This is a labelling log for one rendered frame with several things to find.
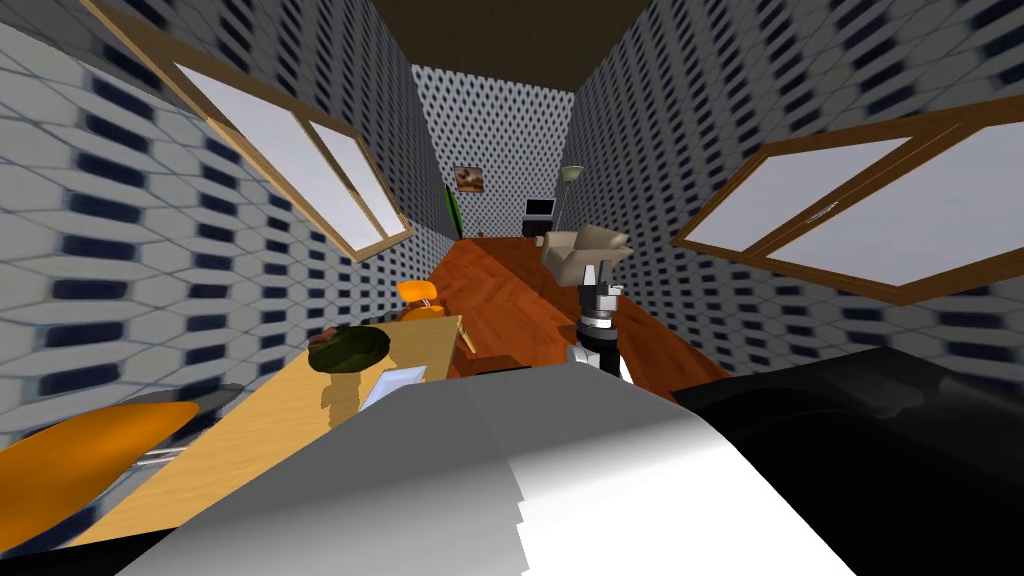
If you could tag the black television on stand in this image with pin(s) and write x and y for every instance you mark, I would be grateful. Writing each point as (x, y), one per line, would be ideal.
(540, 210)

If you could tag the light wooden table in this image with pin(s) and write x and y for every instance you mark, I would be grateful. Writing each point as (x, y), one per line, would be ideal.
(264, 432)

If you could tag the brown framed wall picture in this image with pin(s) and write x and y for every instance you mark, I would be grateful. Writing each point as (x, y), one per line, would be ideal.
(468, 178)

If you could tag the pale blue flat rectangle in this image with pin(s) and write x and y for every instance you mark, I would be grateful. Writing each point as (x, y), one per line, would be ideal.
(394, 386)

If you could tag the beige armchair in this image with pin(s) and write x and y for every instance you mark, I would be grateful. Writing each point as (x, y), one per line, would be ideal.
(580, 248)

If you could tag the brown framed window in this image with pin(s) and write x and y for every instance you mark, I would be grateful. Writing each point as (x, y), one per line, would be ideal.
(880, 208)
(280, 152)

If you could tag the orange chair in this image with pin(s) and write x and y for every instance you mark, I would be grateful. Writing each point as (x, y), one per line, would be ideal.
(418, 293)
(72, 464)

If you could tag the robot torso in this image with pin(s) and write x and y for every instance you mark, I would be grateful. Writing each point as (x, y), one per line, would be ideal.
(480, 480)

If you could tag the dark green bowl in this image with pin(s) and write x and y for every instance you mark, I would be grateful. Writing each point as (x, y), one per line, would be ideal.
(352, 352)

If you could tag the reddish brown lump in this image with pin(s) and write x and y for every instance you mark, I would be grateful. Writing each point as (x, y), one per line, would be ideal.
(324, 337)

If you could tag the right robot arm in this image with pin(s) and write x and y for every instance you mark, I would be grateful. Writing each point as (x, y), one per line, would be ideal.
(840, 464)

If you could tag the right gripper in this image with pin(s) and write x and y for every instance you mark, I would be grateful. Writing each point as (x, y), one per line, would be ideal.
(606, 294)

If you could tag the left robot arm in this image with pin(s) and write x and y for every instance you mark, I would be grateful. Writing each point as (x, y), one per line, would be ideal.
(48, 565)

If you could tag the green plant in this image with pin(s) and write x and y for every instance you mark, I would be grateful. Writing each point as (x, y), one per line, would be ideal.
(454, 213)

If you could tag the floor lamp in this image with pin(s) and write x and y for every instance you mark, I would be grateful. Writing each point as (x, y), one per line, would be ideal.
(571, 173)

